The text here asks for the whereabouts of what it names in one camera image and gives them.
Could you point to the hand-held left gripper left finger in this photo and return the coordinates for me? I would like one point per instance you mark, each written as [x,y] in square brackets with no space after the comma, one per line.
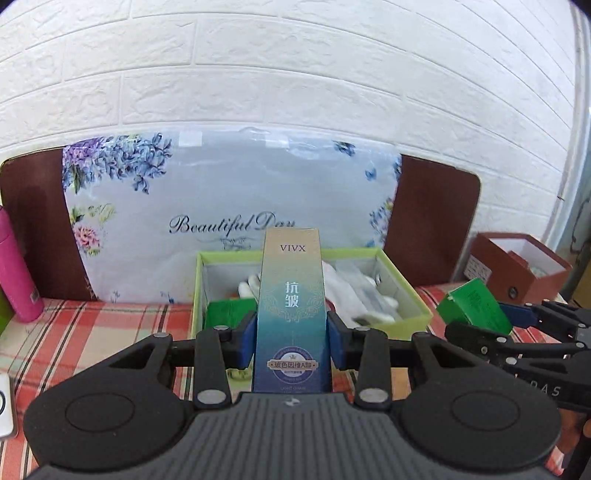
[247,339]

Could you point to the plaid tablecloth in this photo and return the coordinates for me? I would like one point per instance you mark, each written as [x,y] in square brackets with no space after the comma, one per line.
[115,323]

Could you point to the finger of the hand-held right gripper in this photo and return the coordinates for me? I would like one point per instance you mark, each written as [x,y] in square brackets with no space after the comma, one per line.
[519,314]
[498,346]

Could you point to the white flat object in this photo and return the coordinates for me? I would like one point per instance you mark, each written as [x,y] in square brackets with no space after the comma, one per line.
[7,406]

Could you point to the floral printed plastic bag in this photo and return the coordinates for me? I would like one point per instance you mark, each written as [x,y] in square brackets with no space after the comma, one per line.
[184,184]

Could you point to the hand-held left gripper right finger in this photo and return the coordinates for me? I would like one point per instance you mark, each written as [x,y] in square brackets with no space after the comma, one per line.
[335,341]

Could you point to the pink bottle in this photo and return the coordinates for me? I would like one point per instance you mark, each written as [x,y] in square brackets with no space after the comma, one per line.
[18,272]

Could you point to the small open green box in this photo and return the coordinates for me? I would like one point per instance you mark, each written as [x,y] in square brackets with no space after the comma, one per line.
[4,314]

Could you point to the tall teal and gold box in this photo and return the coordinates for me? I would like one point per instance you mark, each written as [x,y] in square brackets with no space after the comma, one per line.
[292,300]

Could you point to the brown cardboard box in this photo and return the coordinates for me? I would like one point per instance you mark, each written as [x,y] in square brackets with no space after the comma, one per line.
[512,277]

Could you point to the white packets in box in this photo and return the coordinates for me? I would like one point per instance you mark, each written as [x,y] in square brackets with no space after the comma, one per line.
[360,290]

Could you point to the large light green box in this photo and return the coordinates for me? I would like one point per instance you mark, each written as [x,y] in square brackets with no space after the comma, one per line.
[406,300]

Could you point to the dark green carton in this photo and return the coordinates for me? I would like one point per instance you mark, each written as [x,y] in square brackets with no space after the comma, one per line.
[228,314]
[471,302]

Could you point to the brown board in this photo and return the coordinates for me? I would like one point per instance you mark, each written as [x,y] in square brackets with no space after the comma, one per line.
[429,221]

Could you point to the white glove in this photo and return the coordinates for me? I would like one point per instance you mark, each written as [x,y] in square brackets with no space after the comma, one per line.
[249,285]

